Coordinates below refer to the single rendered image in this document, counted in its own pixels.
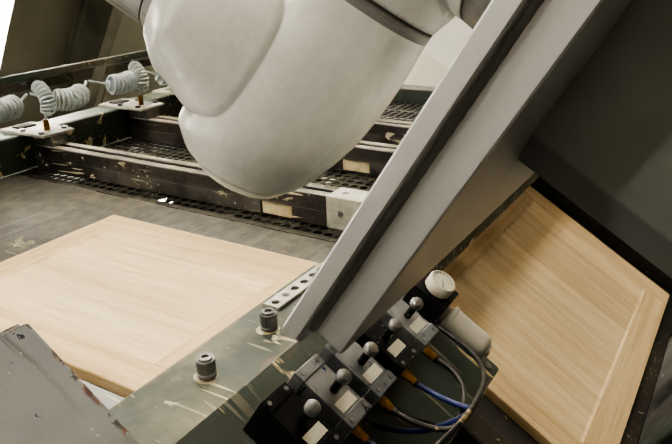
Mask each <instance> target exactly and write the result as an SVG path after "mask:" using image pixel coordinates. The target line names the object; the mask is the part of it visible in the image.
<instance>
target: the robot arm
mask: <svg viewBox="0 0 672 444"><path fill-rule="evenodd" d="M105 1H107V2H108V3H110V4H111V5H113V6H114V7H115V8H117V9H118V10H120V11H121V12H122V13H124V14H125V15H127V16H128V17H130V18H131V19H132V20H134V21H135V22H137V23H138V24H139V25H141V26H142V27H144V29H143V34H144V39H145V43H146V47H147V51H148V55H149V58H150V61H151V64H152V67H153V69H154V70H155V71H156V72H157V73H158V74H159V75H160V76H162V78H163V79H164V80H165V82H166V83H167V84H168V86H169V87H170V89H171V90H172V91H173V93H174V94H175V95H176V97H177V98H178V100H179V101H180V102H181V103H182V104H183V107H182V109H181V111H180V114H179V118H178V121H179V126H180V129H181V133H182V136H183V139H184V142H185V144H186V147H187V149H188V150H189V152H190V153H191V154H192V156H193V157H194V158H195V159H196V161H197V163H198V164H199V166H200V167H201V168H202V169H203V171H204V172H205V173H206V174H208V175H209V176H210V177H211V178H212V179H214V180H215V181H216V182H218V183H219V184H221V185H222V186H224V187H226V188H228V189H230V190H232V191H234V192H236V193H239V194H242V195H245V196H248V197H252V198H258V199H271V198H275V197H278V196H281V195H284V194H287V193H290V192H293V191H295V190H297V189H299V188H301V187H303V186H305V185H307V184H308V183H310V182H312V181H313V180H314V179H316V178H317V177H319V176H320V175H322V174H323V173H324V172H326V171H327V170H328V169H330V168H331V167H332V166H334V165H335V164H336V163H337V162H338V161H339V160H341V159H342V158H343V157H344V156H345V155H346V154H347V153H349V152H350V151H351V150H352V149H353V148H354V147H355V146H356V145H357V144H358V143H359V142H360V140H361V139H362V138H363V137H364V136H365V135H366V134H367V132H368V131H369V130H370V129H371V127H372V126H373V125H374V124H375V122H376V121H377V120H378V119H379V117H380V116H381V115H382V113H383V112H384V111H385V109H386V108H387V107H388V105H389V104H390V102H391V101H392V100H393V98H394V97H395V95H396V94H397V92H398V91H399V89H400V88H401V86H402V85H403V83H404V82H405V80H406V79H407V77H408V75H409V74H410V72H411V70H412V68H413V67H414V65H415V63H416V61H417V60H418V58H419V56H420V54H421V53H422V51H423V50H424V48H425V46H426V45H427V43H428V42H429V40H430V39H431V38H432V36H433V35H434V34H435V33H436V32H438V31H439V30H440V29H441V28H442V27H444V26H445V25H446V24H447V23H449V22H450V21H451V20H452V19H453V18H454V17H455V16H456V17H458V18H459V19H461V20H462V21H463V22H465V23H466V24H467V25H468V26H469V27H470V28H471V29H473V28H474V27H475V25H476V24H477V22H478V21H479V19H480V18H481V16H482V14H483V13H484V11H485V10H486V8H487V7H488V5H489V3H490V2H491V0H105Z"/></svg>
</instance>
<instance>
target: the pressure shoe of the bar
mask: <svg viewBox="0 0 672 444"><path fill-rule="evenodd" d="M262 206H263V212H264V213H268V214H273V215H278V216H283V217H288V218H292V206H288V205H283V204H277V203H272V202H267V201H262Z"/></svg>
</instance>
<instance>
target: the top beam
mask: <svg viewBox="0 0 672 444"><path fill-rule="evenodd" d="M154 100H158V102H161V103H164V105H162V106H159V107H158V108H159V116H161V115H162V116H170V117H178V118H179V114H180V111H181V109H182V104H181V102H180V101H179V100H178V98H177V97H176V95H172V94H161V93H149V94H145V95H143V101H152V102H153V101H154ZM129 118H130V114H129V110H124V109H116V108H108V107H100V106H98V107H94V108H90V109H86V110H82V111H78V112H75V113H71V114H67V115H63V116H59V117H55V118H51V119H49V124H51V125H58V126H62V125H68V127H71V128H74V130H73V131H70V132H66V133H67V137H68V142H69V143H70V142H72V143H78V144H84V145H90V146H96V147H100V146H103V145H106V144H109V143H113V142H116V141H119V140H122V139H125V138H128V137H132V135H131V127H130V119H129ZM34 145H35V143H34V137H30V136H24V135H18V134H11V133H5V132H1V131H0V178H2V177H5V176H8V175H11V174H14V173H17V172H21V171H24V170H27V169H30V168H33V167H36V166H37V160H36V154H35V149H34Z"/></svg>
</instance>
